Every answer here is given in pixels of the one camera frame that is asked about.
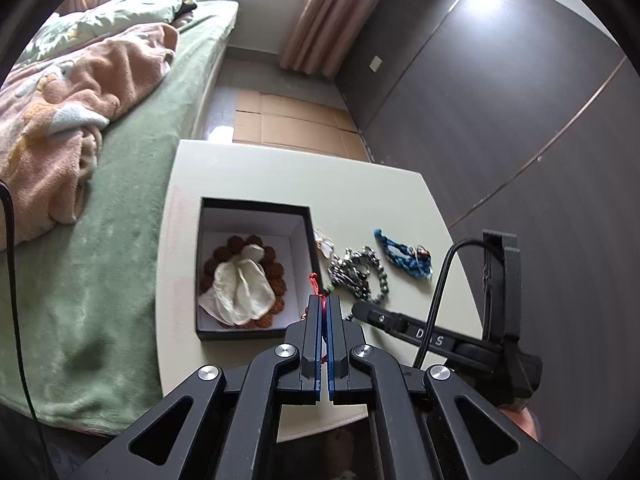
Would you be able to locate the black jewelry box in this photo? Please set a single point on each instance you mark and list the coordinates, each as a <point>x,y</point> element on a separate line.
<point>250,220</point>

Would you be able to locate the wall socket plate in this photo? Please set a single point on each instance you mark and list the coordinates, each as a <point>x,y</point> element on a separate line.
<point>375,63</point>

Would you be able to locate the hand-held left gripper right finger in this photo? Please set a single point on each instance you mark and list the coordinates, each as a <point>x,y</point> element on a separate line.
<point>337,360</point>

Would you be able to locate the small pale charm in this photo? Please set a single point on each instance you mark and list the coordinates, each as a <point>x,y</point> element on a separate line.
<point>325,246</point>

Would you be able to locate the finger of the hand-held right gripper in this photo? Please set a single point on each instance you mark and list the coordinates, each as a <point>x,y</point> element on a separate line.
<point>395,324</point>

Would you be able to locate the person's right hand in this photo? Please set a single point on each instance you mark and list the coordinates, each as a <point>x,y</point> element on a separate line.
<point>520,422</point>

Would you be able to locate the green floral quilt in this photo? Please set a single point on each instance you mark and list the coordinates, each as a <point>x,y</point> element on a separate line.
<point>100,20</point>

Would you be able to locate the white cloth pouch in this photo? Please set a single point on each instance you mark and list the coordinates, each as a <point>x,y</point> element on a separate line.
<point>240,290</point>

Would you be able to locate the pink fleece blanket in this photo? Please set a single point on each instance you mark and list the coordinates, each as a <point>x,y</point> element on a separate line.
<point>60,110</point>

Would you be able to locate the flattened cardboard sheet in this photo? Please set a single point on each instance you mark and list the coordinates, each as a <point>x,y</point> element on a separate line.
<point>290,120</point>

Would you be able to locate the bed with green sheet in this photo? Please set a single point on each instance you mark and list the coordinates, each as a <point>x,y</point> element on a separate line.
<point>125,210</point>

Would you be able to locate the brown curtain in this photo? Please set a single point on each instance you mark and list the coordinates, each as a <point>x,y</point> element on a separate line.
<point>330,15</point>

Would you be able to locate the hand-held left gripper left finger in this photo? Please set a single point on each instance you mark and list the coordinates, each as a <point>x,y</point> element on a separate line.
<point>312,360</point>

